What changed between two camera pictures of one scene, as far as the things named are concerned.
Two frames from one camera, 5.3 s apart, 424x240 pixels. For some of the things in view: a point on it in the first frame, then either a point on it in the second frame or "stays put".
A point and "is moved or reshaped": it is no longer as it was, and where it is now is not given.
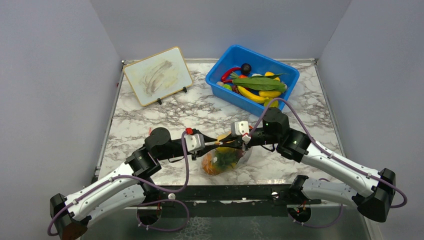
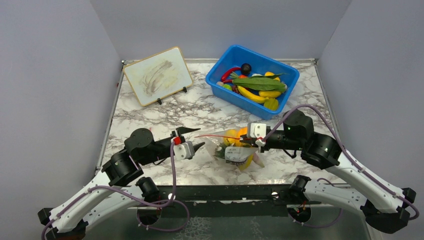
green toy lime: [227, 86] stays put
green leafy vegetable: [269, 82] stays put
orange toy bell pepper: [221, 137] is moved or reshaped
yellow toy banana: [251, 96] stays put
